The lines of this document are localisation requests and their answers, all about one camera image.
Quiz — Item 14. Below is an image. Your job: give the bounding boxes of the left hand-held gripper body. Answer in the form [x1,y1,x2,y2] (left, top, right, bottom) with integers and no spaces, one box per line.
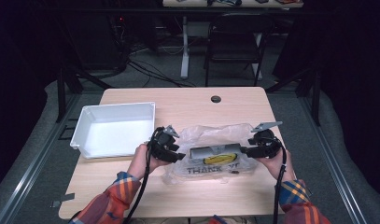
[148,124,181,163]

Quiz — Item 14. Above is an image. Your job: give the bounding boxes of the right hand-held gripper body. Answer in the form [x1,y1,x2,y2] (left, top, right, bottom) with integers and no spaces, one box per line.
[250,120,284,160]

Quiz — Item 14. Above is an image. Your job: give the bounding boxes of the clear plastic bag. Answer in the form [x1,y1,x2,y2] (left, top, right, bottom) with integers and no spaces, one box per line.
[162,122,264,185]

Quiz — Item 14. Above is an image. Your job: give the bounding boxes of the white plastic bin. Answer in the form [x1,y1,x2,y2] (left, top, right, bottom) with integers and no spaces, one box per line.
[69,101,157,160]

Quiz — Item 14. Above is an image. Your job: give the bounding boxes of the person's right hand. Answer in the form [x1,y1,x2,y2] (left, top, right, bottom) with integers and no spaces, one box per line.
[256,148,296,182]

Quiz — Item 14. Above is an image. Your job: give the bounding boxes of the person's left hand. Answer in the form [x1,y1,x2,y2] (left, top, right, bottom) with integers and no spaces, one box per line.
[127,143,171,180]

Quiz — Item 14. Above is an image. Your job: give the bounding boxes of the black metal stand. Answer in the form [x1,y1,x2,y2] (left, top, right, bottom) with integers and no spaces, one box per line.
[54,60,115,124]
[264,65,323,127]

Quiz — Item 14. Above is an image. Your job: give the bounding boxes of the black folding chair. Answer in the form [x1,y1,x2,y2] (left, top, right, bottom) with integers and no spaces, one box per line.
[204,13,276,88]

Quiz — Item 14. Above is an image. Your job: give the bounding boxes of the white table leg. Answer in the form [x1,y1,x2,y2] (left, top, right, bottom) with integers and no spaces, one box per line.
[179,15,192,79]

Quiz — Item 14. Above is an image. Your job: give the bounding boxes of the grey tape strip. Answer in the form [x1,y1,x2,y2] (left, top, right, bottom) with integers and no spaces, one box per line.
[49,192,77,209]

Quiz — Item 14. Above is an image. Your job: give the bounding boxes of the right hand-held gripper cable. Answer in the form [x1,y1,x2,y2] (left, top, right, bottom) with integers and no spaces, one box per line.
[272,138,289,224]

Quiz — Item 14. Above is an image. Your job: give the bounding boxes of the hand-held gripper cable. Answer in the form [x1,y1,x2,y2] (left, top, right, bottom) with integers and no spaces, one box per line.
[272,138,289,224]
[123,126,164,224]

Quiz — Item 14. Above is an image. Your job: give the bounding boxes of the left hand-held gripper cable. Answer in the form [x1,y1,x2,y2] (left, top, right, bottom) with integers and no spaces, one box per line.
[123,126,164,224]

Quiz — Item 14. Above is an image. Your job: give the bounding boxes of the metal floor rail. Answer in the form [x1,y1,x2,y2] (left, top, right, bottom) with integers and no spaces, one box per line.
[0,92,83,224]
[298,92,371,224]

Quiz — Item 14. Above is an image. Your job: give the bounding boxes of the black floor cables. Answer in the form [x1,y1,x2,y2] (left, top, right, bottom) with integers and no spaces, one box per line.
[124,57,197,89]

